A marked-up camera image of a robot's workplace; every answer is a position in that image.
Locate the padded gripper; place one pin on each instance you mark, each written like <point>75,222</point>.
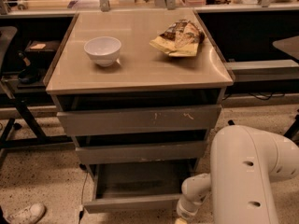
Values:
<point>186,209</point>

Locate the grey bottom drawer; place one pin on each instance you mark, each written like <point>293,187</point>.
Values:
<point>138,185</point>

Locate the grey drawer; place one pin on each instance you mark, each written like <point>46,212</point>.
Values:
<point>137,147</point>
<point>138,185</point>
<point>140,112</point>

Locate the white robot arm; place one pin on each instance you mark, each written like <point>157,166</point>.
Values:
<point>243,163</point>

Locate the grey middle drawer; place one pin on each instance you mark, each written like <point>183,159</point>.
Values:
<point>137,147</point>

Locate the grey drawer cabinet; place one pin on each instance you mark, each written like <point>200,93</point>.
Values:
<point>140,66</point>

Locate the grey top drawer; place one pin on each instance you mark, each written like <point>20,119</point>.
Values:
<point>140,112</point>

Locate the black wheeled stand base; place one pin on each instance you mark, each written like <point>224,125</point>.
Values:
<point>286,124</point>

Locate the white sneaker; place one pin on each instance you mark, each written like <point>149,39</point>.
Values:
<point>28,215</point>

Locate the yellow brown snack bag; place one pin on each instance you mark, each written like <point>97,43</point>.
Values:
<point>181,39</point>

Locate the white ceramic bowl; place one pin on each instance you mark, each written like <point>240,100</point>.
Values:
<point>103,50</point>

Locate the black shoe under desk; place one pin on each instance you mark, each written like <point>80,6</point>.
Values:
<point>30,73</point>

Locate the dark box on shelf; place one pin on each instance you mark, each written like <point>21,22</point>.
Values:
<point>42,49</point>

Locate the black desk frame left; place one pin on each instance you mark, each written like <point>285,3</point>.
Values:
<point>6,37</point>

